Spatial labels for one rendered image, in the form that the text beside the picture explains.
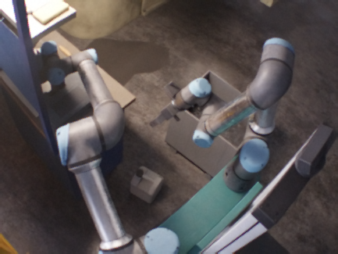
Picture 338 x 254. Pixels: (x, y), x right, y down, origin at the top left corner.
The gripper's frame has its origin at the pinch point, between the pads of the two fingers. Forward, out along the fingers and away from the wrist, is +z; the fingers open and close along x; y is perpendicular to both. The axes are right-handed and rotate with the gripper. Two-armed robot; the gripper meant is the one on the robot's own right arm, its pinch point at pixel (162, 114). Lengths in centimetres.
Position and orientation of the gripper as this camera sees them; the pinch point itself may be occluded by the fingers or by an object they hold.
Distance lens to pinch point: 155.4
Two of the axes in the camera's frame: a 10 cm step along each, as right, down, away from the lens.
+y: 6.4, 7.6, 0.9
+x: 5.9, -5.6, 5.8
